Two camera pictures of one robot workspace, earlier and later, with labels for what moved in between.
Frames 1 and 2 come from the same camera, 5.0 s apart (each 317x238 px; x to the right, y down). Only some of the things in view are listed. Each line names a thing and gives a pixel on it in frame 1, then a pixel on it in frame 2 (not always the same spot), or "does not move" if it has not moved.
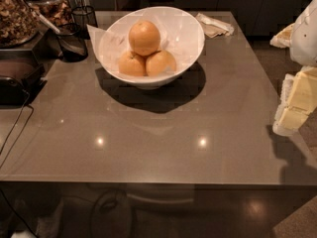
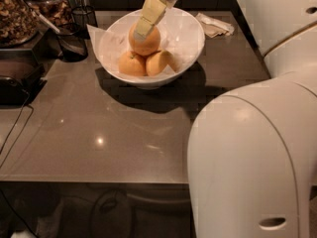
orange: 132,64 does not move
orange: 144,38 does not move
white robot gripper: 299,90 → 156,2
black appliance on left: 21,76 does not move
